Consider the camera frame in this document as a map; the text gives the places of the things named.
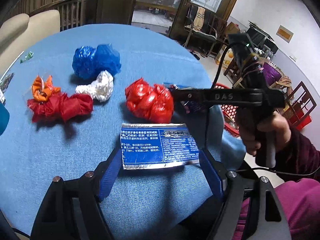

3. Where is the blue toothpaste box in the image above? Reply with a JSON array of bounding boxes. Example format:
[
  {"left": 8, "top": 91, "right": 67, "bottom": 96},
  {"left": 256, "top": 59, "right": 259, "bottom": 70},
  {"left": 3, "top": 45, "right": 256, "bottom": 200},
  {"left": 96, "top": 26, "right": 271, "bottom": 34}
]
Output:
[{"left": 120, "top": 124, "right": 199, "bottom": 170}]

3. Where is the bright red plastic bag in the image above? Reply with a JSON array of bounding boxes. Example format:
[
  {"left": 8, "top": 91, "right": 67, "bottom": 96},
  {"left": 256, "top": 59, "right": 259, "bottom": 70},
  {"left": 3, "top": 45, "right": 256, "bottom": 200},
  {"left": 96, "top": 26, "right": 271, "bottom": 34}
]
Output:
[{"left": 125, "top": 78, "right": 174, "bottom": 124}]

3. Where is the dark red plastic bag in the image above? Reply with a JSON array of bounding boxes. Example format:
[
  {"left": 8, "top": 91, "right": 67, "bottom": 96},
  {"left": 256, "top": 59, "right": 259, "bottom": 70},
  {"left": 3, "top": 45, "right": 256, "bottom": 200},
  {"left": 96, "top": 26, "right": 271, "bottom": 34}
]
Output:
[{"left": 27, "top": 93, "right": 93, "bottom": 122}]

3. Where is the orange bag bundle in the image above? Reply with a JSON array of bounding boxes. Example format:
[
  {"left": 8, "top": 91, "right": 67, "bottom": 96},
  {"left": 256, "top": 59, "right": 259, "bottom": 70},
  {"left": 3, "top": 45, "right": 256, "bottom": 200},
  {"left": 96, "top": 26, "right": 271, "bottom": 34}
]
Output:
[{"left": 31, "top": 75, "right": 61, "bottom": 102}]

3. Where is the white bag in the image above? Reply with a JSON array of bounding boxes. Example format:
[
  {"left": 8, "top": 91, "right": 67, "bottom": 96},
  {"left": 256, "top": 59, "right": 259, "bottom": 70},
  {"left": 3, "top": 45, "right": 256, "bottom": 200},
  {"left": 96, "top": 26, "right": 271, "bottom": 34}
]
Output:
[{"left": 75, "top": 70, "right": 114, "bottom": 102}]

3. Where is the blue plastic bag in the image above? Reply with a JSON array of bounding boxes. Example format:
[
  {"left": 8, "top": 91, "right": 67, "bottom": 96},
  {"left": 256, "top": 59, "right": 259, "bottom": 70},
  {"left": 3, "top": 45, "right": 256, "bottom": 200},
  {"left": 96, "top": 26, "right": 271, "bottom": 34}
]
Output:
[{"left": 72, "top": 44, "right": 121, "bottom": 80}]

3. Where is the orange white carton box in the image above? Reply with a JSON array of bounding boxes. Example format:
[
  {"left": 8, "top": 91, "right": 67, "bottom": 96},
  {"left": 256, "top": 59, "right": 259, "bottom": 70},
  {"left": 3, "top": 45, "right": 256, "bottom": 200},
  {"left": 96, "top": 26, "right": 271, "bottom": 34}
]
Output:
[{"left": 163, "top": 82, "right": 206, "bottom": 114}]

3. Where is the red mesh trash basket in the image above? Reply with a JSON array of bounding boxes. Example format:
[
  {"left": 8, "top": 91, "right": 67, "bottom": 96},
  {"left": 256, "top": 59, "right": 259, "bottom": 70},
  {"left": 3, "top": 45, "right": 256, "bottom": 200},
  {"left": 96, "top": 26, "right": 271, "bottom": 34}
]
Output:
[{"left": 214, "top": 82, "right": 242, "bottom": 138}]

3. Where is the person right hand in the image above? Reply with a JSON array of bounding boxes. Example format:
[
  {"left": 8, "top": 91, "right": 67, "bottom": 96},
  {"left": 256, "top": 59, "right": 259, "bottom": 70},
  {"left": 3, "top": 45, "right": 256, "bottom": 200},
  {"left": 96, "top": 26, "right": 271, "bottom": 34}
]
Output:
[{"left": 235, "top": 108, "right": 291, "bottom": 156}]

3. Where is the yellow printed carton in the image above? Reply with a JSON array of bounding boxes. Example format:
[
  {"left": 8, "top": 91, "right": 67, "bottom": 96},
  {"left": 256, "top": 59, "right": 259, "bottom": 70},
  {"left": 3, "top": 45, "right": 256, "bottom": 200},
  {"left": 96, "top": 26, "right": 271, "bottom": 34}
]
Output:
[{"left": 215, "top": 45, "right": 234, "bottom": 69}]

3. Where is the black metal chair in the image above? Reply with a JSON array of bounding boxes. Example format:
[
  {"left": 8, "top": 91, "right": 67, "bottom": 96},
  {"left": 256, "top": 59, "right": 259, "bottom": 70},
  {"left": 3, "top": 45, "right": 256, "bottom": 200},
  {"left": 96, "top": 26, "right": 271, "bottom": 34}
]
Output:
[{"left": 183, "top": 3, "right": 227, "bottom": 57}]

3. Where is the teal insulated bottle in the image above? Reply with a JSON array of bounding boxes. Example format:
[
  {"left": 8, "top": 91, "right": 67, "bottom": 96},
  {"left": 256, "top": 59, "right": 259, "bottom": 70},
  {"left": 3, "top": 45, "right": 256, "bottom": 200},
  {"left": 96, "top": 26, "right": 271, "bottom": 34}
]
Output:
[{"left": 0, "top": 103, "right": 10, "bottom": 135}]

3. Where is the blue tablecloth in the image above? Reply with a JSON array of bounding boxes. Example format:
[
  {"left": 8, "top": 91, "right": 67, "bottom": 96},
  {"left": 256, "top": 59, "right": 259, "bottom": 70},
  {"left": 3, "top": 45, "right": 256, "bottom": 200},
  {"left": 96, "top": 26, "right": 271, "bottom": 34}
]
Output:
[{"left": 1, "top": 24, "right": 212, "bottom": 239}]

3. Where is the dark snack wrapper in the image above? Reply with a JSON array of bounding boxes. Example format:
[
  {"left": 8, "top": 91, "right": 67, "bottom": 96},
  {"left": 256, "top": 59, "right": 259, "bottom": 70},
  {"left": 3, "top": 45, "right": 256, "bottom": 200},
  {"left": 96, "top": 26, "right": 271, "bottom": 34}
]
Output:
[{"left": 0, "top": 73, "right": 15, "bottom": 93}]

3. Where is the white stick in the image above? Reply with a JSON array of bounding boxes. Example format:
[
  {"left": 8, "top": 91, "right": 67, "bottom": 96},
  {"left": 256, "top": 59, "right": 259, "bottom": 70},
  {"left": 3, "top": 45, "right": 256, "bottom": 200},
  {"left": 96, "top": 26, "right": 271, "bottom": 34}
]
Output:
[{"left": 0, "top": 51, "right": 24, "bottom": 81}]

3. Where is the green candy wrapper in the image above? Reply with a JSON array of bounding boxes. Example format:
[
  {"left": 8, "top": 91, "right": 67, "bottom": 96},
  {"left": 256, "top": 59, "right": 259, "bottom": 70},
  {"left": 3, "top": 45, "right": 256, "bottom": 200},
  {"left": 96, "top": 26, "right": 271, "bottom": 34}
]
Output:
[{"left": 20, "top": 51, "right": 34, "bottom": 63}]

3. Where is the cream leather sofa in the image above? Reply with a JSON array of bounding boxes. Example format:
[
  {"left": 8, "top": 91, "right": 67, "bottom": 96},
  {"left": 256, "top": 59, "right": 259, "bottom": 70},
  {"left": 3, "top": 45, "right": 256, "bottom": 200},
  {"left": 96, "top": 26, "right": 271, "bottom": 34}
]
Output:
[{"left": 1, "top": 10, "right": 60, "bottom": 74}]

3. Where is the wooden crib railing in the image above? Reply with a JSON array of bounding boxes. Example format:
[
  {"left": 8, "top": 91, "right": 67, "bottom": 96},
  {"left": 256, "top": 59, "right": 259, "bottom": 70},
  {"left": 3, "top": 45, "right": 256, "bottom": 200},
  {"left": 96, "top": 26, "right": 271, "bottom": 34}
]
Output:
[{"left": 29, "top": 0, "right": 97, "bottom": 31}]

